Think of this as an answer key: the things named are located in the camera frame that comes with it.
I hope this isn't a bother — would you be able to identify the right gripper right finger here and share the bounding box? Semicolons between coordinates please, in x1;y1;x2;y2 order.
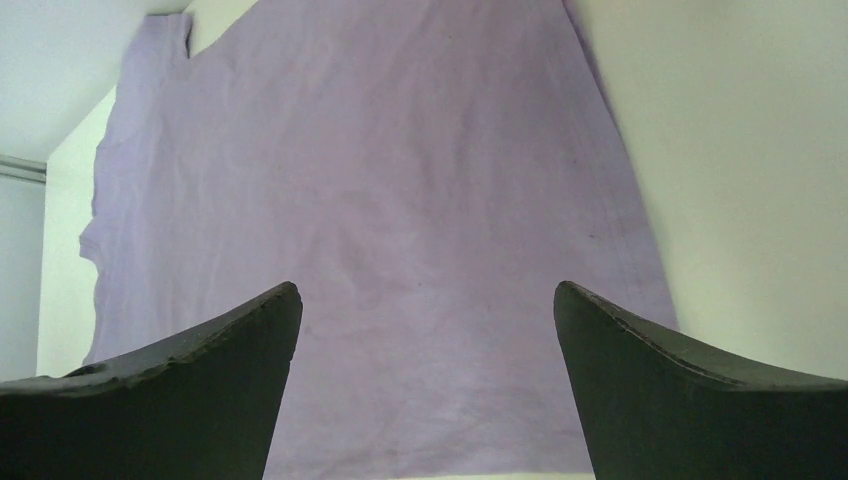
554;281;847;479

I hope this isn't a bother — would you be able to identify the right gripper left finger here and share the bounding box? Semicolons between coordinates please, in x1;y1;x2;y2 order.
1;282;303;479

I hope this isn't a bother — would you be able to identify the lavender t shirt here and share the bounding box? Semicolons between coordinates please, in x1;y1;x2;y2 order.
80;1;675;479

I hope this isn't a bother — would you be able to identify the left corner aluminium post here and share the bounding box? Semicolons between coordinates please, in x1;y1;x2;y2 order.
0;154;47;185

